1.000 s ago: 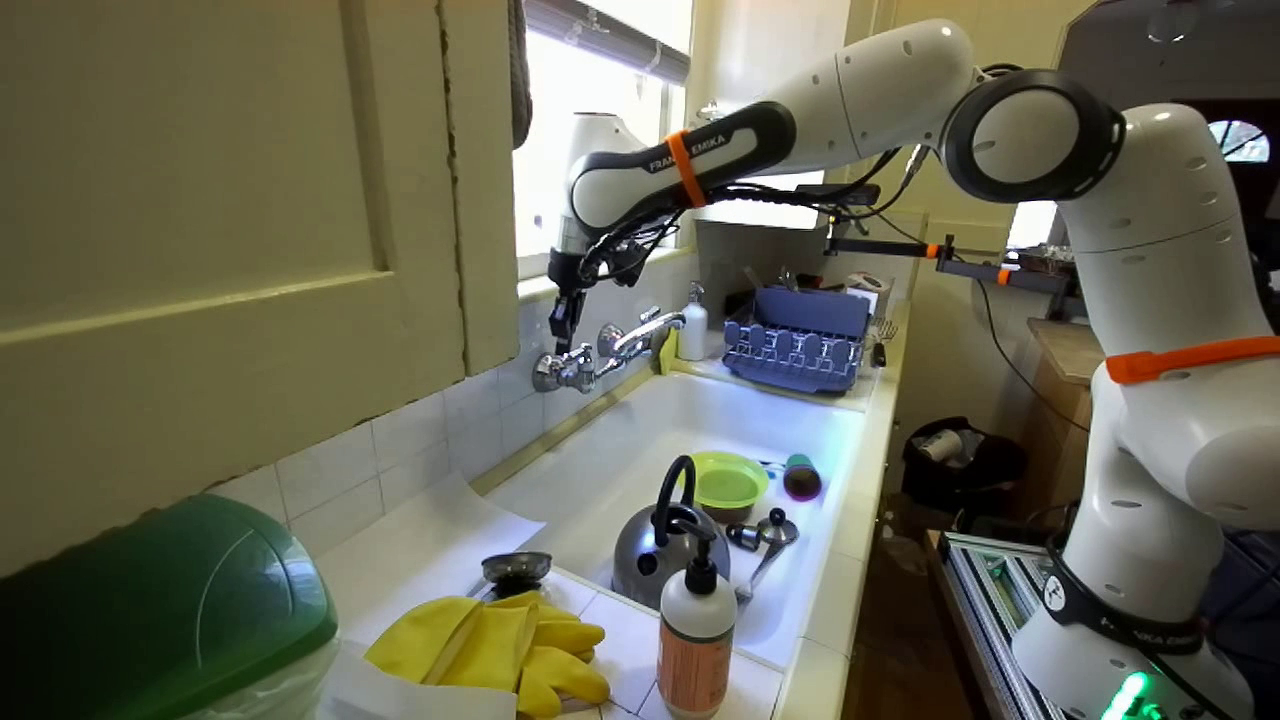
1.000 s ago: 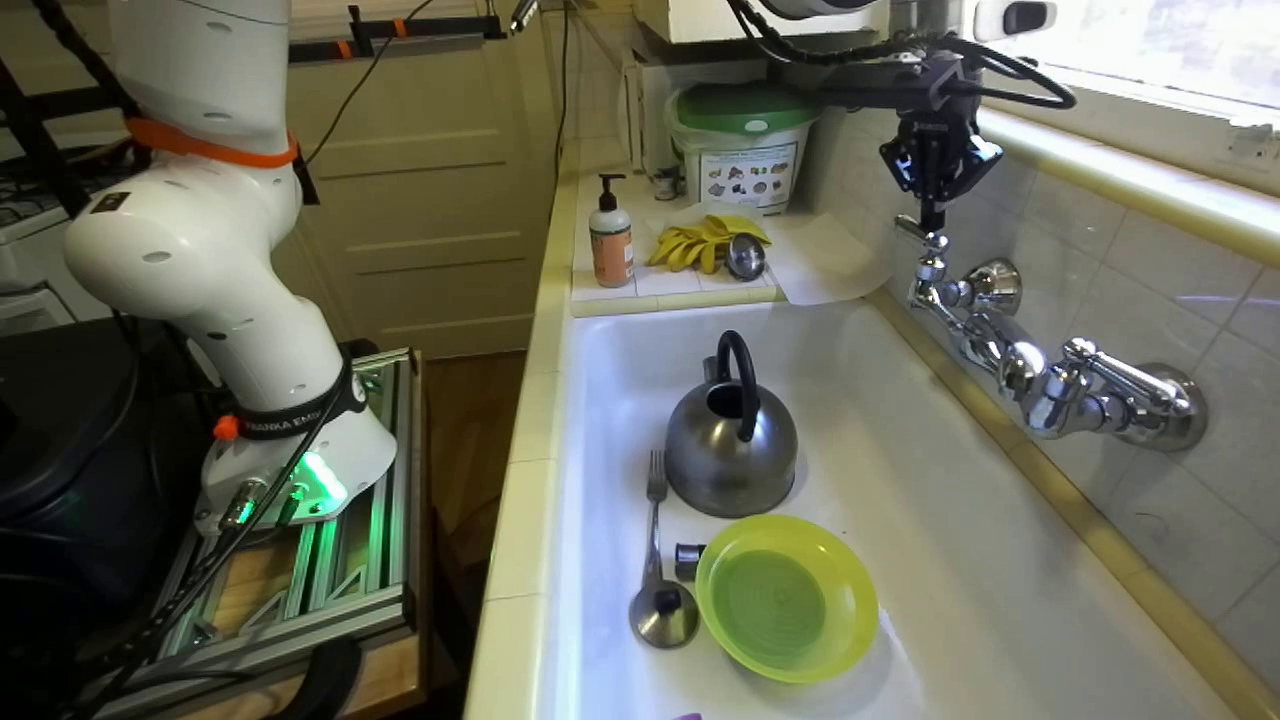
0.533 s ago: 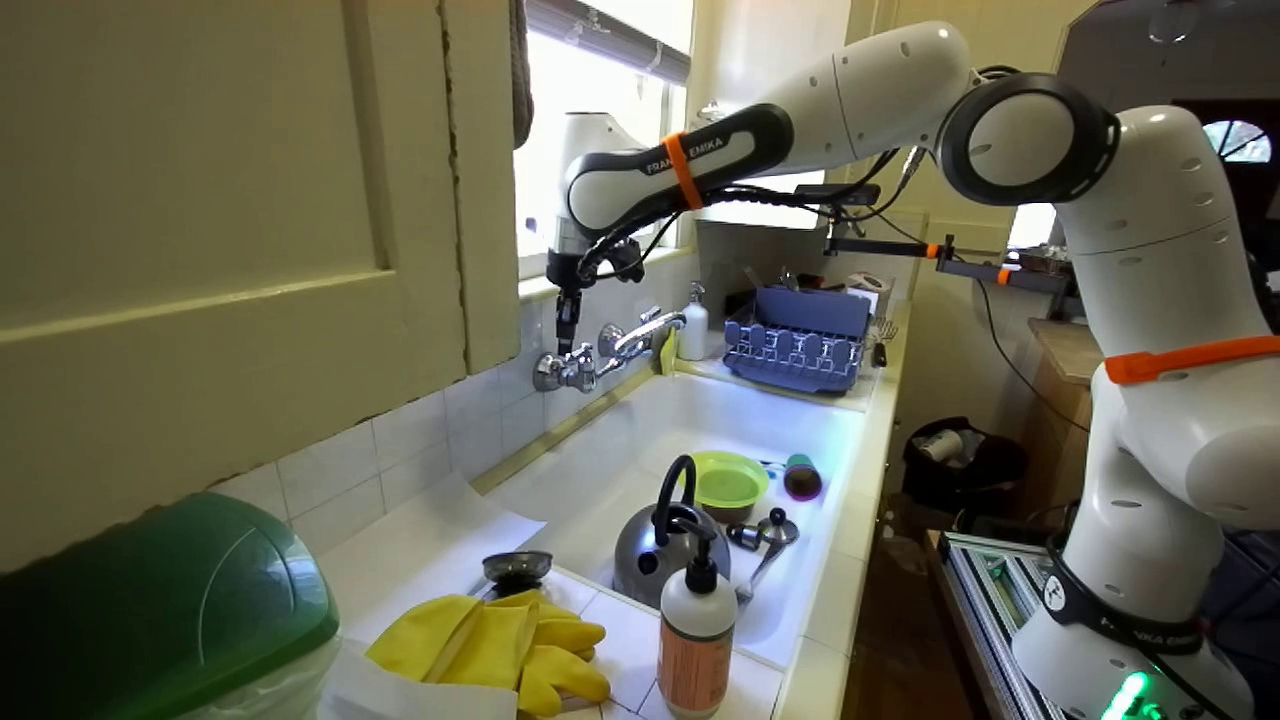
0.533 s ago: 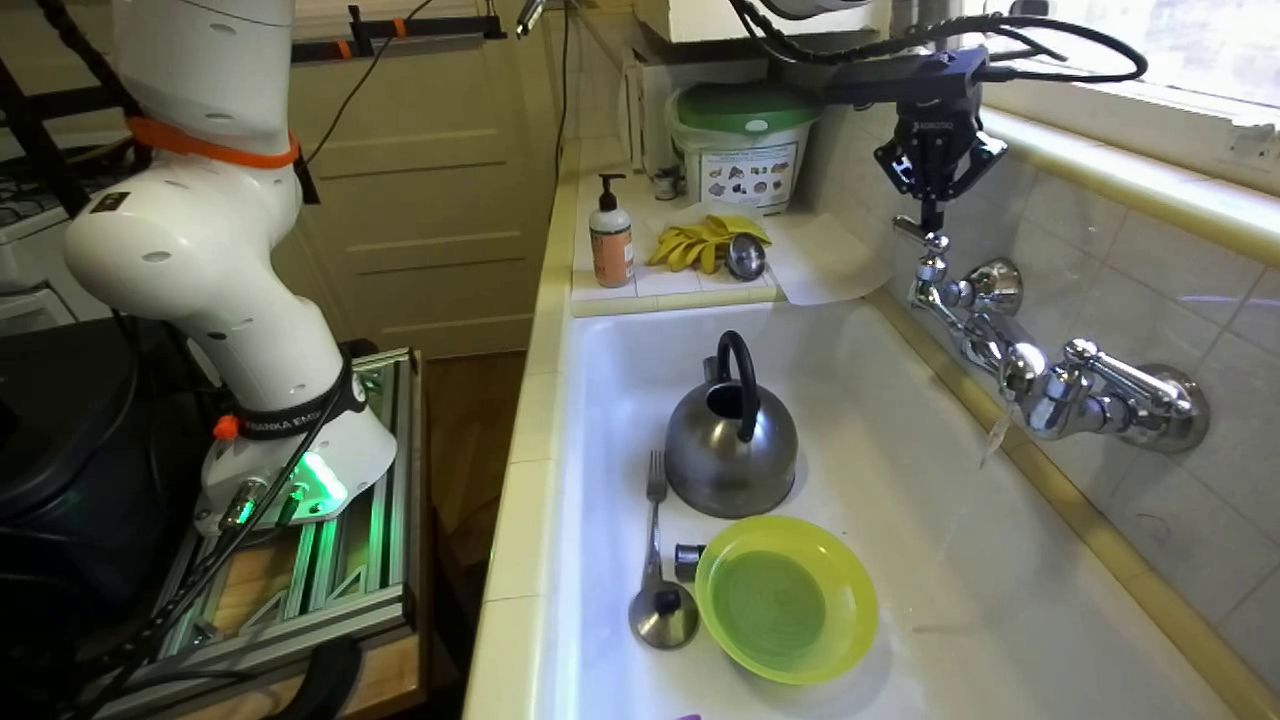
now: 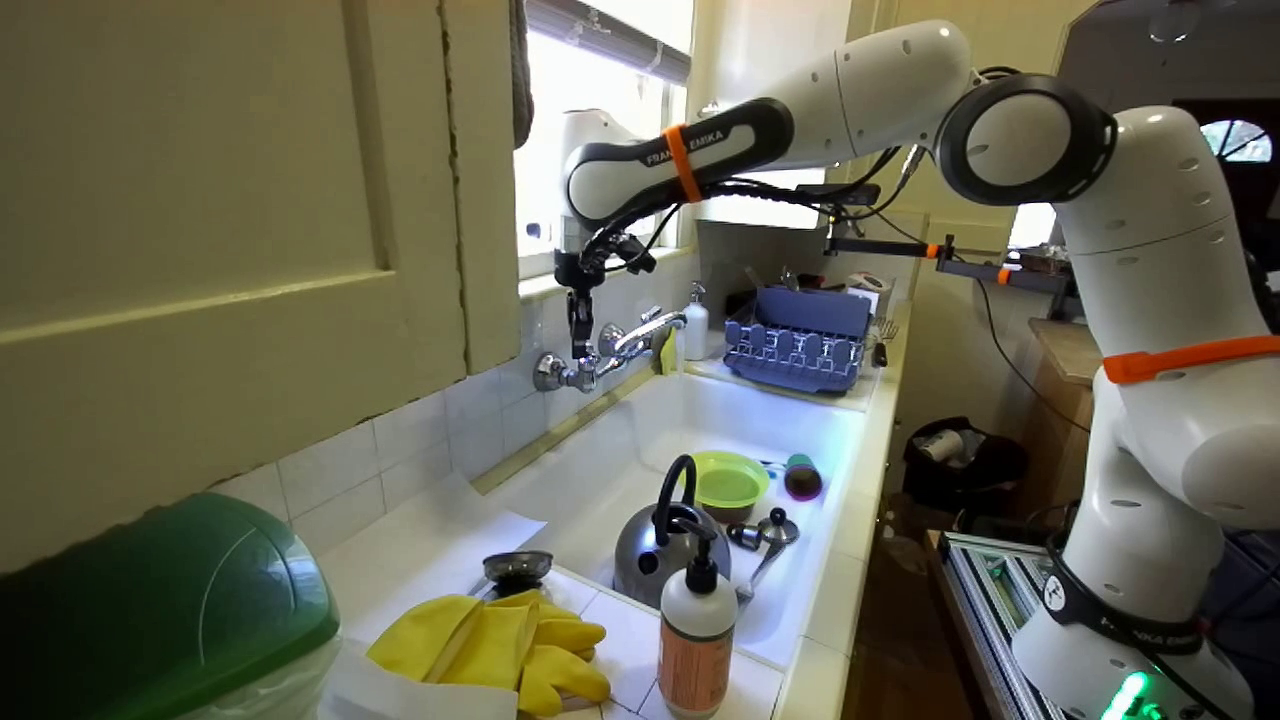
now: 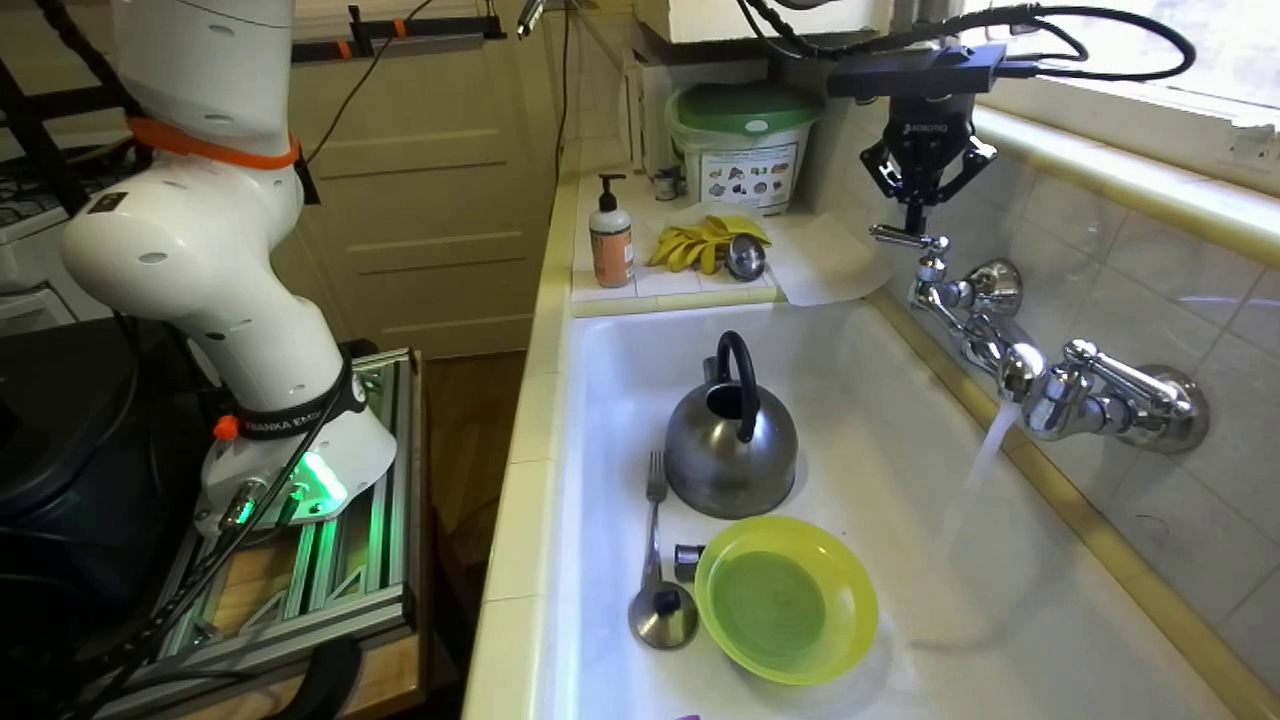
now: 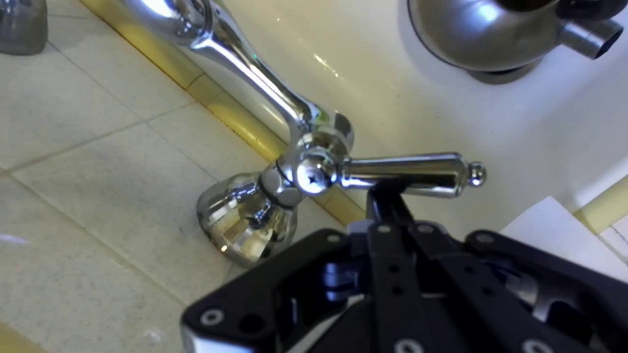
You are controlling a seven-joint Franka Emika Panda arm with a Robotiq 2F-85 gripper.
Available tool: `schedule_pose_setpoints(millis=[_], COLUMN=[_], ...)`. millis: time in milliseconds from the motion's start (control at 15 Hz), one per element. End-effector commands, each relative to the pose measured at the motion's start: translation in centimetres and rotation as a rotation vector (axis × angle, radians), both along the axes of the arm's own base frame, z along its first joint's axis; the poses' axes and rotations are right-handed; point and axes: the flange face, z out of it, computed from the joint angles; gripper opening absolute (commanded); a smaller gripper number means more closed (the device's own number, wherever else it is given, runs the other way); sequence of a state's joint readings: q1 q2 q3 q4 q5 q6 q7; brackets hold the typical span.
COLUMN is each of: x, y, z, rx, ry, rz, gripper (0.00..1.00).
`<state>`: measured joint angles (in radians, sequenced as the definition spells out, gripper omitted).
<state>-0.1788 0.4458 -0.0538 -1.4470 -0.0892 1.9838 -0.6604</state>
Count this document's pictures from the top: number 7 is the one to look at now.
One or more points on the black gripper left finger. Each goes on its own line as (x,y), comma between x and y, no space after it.
(275,307)

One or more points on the chrome wall faucet body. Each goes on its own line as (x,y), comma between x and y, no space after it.
(248,72)

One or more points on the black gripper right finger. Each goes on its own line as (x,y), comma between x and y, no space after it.
(497,307)

